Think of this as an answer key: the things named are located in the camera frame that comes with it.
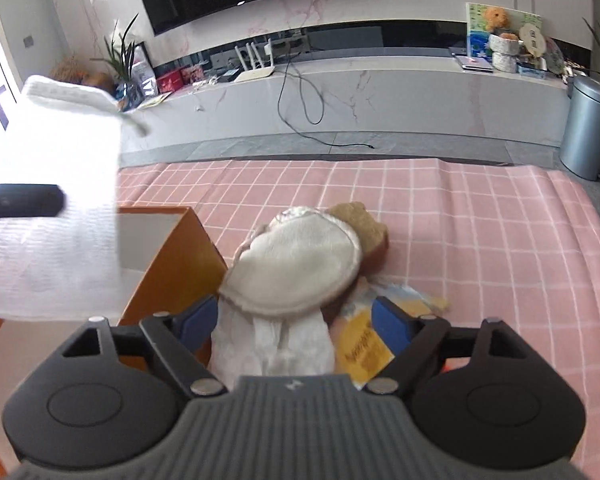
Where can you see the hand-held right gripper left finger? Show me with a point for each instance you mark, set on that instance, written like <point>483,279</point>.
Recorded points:
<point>200,317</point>

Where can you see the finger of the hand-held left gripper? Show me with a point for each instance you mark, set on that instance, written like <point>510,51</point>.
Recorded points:
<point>25,201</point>

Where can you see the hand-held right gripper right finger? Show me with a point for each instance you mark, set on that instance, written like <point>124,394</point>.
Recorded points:
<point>387,320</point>

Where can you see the yellow plastic packet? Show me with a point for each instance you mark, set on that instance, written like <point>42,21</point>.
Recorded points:
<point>365,340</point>

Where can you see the white mesh towel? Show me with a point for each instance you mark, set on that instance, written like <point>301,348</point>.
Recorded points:
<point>55,160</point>

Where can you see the orange cardboard box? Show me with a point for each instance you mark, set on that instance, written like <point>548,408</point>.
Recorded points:
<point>180,270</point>

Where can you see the white tissue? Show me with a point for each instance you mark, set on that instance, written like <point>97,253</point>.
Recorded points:
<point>270,340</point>

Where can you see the pink brown bear-shaped sponge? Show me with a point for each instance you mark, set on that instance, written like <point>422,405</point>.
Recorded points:
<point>365,230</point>

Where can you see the round white cotton pad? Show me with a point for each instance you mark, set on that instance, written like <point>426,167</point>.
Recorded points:
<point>295,270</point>

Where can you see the pink checked cloth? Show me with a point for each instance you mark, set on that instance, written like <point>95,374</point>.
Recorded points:
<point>480,260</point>

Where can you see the dried brown flowers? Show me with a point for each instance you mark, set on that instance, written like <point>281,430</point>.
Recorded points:
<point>67,67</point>

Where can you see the gold round vase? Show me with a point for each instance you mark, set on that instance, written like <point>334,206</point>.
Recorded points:
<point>100,80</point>

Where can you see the tan paper envelope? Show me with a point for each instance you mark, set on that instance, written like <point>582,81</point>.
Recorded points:
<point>155,100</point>

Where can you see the silver foil bag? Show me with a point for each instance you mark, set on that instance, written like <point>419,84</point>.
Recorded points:
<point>147,80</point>

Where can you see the green plant in glass vase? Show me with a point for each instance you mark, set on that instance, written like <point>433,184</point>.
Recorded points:
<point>122,55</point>

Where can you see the red gift box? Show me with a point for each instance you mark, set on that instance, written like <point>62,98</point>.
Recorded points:
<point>170,80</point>

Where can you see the pink patterned box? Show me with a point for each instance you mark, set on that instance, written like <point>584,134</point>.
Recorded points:
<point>192,74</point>

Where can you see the white marble television cabinet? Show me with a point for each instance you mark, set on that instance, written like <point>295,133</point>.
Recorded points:
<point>405,90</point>

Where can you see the small black box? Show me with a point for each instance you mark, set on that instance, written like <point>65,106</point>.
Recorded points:
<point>227,76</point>

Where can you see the white router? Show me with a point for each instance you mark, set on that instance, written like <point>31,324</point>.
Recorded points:
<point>252,69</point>

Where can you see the grey laptop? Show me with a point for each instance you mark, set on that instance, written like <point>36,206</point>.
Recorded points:
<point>472,62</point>

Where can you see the silver trash bin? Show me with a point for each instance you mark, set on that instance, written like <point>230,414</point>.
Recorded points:
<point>587,125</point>

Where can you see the white patterned pot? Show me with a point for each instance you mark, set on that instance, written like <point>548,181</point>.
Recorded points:
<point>502,43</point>
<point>502,62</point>

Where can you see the colourful picture board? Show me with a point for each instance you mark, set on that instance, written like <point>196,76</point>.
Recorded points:
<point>477,30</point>

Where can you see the decorative round plate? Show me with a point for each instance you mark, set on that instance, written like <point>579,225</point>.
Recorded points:
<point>555,55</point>

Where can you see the round paper fan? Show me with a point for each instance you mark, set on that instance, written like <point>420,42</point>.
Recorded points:
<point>531,35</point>

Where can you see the brown teddy bear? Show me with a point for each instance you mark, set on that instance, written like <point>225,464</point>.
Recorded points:
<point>496,17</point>

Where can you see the grey wall switch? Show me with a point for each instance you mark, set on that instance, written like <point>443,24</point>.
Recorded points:
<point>28,41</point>

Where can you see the black picture frame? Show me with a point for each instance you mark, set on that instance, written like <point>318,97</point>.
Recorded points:
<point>142,52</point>

